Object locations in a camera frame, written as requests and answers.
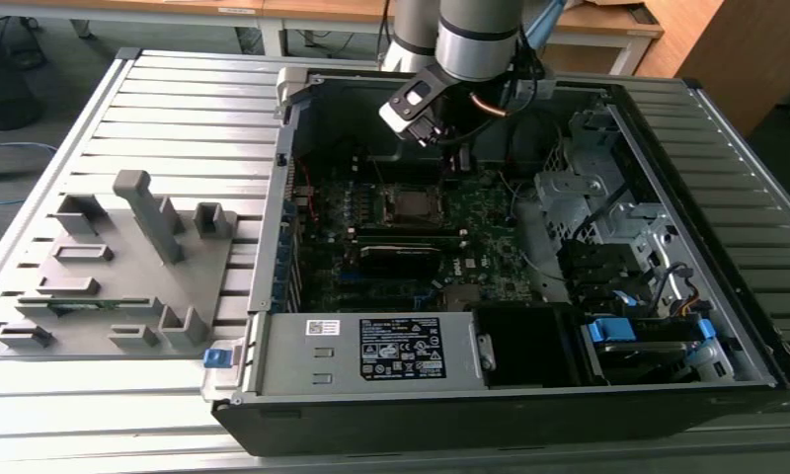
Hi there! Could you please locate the metal socket cover frame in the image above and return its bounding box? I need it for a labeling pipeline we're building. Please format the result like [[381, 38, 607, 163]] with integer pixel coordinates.
[[384, 186, 445, 227]]

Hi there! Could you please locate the CPU socket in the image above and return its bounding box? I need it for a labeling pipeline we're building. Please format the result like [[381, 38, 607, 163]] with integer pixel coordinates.
[[380, 185, 448, 229]]

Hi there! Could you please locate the silver drive cage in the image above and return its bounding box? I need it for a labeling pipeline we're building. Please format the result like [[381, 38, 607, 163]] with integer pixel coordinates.
[[532, 96, 684, 297]]

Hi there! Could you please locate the grey case latch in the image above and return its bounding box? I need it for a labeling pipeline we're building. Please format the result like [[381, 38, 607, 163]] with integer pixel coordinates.
[[275, 66, 315, 121]]

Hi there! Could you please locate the green motherboard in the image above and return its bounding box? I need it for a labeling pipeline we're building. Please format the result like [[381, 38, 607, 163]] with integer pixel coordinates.
[[293, 170, 543, 315]]

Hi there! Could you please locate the black graphics card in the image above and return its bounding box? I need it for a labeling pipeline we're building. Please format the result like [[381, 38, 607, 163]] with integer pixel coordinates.
[[357, 243, 444, 278]]

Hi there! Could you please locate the brown chipset heatsink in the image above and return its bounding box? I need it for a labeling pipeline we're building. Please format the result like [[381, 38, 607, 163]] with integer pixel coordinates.
[[444, 284, 484, 306]]

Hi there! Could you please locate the wooden cabinet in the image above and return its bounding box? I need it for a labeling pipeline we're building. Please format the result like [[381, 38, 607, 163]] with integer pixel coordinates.
[[635, 0, 790, 137]]

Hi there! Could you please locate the black plastic shroud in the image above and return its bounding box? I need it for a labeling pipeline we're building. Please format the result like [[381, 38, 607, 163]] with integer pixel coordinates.
[[472, 301, 585, 390]]

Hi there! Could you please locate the hard disk in blue carrier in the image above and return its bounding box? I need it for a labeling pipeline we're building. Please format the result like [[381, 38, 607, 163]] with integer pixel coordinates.
[[583, 316, 724, 386]]

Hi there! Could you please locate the grey power supply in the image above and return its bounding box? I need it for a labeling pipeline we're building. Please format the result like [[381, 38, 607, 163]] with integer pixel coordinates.
[[255, 309, 491, 395]]

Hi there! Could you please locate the grey parts rack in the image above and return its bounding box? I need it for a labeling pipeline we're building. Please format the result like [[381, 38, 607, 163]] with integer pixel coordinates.
[[0, 169, 243, 357]]

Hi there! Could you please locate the black PC case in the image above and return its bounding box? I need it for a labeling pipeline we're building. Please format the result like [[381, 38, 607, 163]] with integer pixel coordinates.
[[200, 66, 790, 458]]

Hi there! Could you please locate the black waste bin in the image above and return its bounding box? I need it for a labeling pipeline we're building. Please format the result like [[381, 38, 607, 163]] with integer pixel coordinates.
[[0, 73, 47, 132]]

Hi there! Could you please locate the green RAM stick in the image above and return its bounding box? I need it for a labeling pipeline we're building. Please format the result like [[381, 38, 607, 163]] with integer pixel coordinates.
[[47, 297, 153, 316]]

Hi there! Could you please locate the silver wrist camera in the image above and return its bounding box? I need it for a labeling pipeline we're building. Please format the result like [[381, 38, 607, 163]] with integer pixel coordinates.
[[377, 67, 451, 148]]

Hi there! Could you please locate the black looped cable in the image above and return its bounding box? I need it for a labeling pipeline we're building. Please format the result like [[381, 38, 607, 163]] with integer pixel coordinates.
[[508, 107, 565, 177]]

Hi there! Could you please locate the small grey wrist camera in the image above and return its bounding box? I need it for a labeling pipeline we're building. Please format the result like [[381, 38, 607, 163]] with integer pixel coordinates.
[[507, 68, 559, 103]]

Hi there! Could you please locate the thin red wire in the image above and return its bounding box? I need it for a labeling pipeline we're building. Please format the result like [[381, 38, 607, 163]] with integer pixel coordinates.
[[293, 156, 319, 219]]

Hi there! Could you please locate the wooden desk white frame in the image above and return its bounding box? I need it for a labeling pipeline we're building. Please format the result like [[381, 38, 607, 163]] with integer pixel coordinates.
[[263, 0, 665, 75], [0, 0, 284, 58]]

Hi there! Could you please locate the black straight cable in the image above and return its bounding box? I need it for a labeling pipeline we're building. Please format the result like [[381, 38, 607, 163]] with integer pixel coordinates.
[[569, 180, 633, 258]]

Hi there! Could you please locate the black plastic bracket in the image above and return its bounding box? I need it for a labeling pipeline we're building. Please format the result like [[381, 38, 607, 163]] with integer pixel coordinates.
[[556, 240, 657, 310]]

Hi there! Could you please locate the coloured power wire bundle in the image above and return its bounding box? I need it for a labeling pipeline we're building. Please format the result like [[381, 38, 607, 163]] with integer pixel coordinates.
[[651, 261, 707, 320]]

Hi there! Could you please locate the blue floor cable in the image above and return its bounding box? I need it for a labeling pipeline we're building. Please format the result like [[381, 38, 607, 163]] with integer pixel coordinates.
[[0, 140, 61, 206]]

